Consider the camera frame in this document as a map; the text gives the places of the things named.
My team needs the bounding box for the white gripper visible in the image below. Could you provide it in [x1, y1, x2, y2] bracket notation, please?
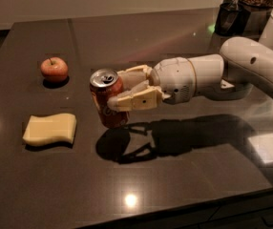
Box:
[107, 57, 196, 112]

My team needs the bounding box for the red coke can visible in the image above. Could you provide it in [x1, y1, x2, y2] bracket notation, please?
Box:
[90, 69, 128, 129]

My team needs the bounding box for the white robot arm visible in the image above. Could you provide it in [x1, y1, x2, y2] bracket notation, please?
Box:
[107, 10, 273, 112]

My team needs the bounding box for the red apple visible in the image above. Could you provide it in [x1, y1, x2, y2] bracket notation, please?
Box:
[40, 57, 69, 83]

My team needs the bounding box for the yellow sponge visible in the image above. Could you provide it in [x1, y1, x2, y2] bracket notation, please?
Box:
[23, 114, 77, 147]

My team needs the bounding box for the black container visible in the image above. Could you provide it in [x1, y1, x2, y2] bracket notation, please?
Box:
[215, 3, 250, 36]

